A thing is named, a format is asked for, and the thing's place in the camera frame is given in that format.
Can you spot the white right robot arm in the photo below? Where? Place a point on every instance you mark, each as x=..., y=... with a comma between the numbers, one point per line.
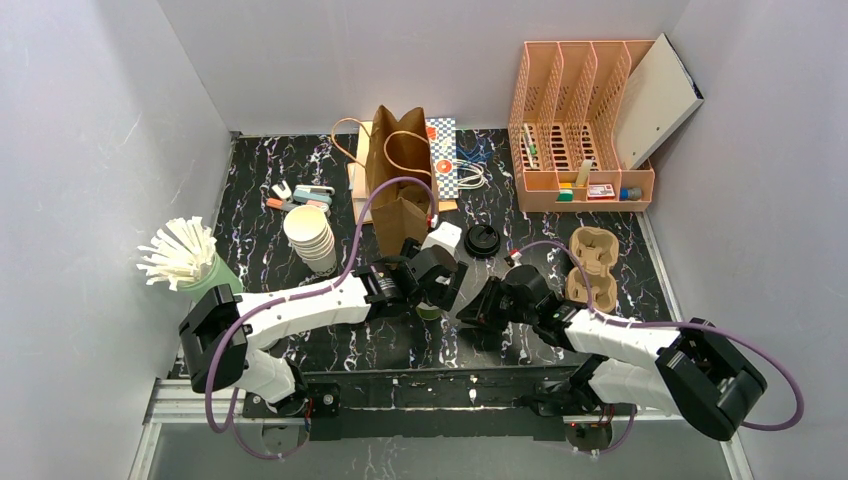
x=683, y=370

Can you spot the green paper coffee cup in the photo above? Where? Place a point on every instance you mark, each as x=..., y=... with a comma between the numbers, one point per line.
x=432, y=312

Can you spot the green cup of stirrers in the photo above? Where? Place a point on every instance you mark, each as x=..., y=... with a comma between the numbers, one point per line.
x=183, y=256

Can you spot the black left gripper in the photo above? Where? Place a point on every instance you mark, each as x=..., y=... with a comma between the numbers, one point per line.
x=442, y=291

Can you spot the checkered paper sheet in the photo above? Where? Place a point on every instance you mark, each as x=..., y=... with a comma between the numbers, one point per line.
x=441, y=132

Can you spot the stack of white lids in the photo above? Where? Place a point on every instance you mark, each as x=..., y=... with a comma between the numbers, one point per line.
x=310, y=235

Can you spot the brown paper bag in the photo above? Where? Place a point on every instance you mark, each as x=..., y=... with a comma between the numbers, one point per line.
x=399, y=179

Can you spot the black coffee cup lid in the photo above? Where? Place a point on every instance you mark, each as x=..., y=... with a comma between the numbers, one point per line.
x=482, y=241

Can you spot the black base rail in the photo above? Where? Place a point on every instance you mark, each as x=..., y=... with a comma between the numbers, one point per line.
x=437, y=394

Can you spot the cardboard cup carrier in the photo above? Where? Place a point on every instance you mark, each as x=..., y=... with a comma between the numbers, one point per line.
x=597, y=251

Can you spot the orange file organizer rack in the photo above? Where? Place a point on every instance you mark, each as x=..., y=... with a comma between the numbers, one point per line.
x=561, y=128

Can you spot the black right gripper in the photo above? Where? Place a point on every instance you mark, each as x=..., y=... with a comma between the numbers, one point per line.
x=482, y=307

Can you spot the white folder board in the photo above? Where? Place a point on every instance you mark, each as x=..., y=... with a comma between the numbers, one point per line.
x=660, y=95

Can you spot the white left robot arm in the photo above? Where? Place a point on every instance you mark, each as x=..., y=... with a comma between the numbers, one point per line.
x=225, y=336

